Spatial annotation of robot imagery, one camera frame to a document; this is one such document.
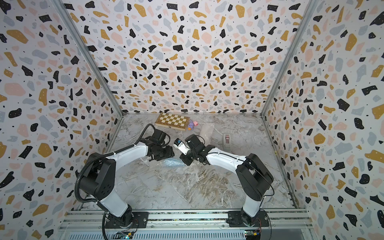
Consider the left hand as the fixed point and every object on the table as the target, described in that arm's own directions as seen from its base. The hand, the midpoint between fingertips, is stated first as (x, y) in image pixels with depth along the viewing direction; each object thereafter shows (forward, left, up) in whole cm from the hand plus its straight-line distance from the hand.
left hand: (173, 154), depth 92 cm
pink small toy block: (+29, -13, -4) cm, 32 cm away
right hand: (-3, -6, +4) cm, 8 cm away
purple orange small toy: (+27, -10, -3) cm, 29 cm away
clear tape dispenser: (+11, -35, -3) cm, 37 cm away
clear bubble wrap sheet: (+15, -20, +2) cm, 25 cm away
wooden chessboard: (+30, +5, -2) cm, 31 cm away
